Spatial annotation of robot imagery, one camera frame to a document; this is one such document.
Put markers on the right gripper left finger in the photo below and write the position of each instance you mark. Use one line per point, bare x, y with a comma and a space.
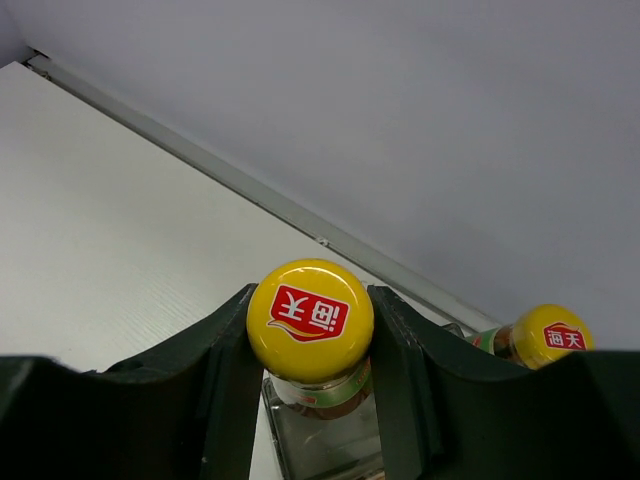
183, 409

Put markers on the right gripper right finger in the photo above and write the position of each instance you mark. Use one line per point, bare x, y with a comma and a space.
448, 410

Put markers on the yellow-cap sauce bottle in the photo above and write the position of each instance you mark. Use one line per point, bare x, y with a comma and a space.
541, 336
310, 323

